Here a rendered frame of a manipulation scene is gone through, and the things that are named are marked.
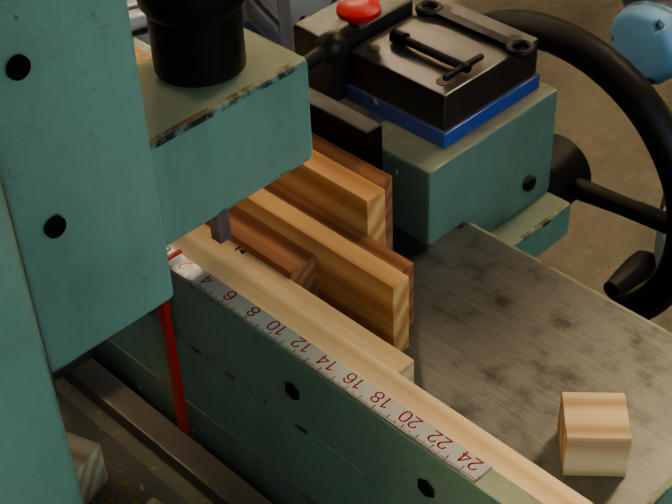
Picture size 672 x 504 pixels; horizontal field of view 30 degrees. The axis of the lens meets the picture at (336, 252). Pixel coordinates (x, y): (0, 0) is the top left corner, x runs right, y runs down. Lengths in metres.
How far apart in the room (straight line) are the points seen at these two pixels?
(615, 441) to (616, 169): 1.79
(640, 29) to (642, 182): 1.31
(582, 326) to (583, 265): 1.44
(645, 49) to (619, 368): 0.44
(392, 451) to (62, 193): 0.22
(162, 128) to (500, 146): 0.28
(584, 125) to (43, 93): 2.08
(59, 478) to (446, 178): 0.34
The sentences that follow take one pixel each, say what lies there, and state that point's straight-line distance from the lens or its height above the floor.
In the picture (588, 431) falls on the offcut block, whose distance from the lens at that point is 0.68.
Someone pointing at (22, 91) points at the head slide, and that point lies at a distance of 0.54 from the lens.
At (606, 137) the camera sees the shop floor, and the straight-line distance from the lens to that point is 2.54.
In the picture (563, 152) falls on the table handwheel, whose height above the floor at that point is 0.84.
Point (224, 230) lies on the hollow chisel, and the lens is 0.77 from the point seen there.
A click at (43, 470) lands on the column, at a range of 0.60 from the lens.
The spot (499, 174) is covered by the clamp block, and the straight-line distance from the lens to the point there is 0.87.
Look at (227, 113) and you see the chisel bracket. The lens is 0.68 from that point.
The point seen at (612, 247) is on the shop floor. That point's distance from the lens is 2.27.
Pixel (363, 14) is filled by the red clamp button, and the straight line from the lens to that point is 0.84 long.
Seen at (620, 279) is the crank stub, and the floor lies 0.73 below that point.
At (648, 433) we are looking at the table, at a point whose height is 0.90.
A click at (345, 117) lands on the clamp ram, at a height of 1.00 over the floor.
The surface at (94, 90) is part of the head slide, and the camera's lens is 0.57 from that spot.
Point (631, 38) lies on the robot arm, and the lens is 1.15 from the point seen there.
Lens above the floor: 1.44
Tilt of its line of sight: 40 degrees down
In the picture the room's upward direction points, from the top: 3 degrees counter-clockwise
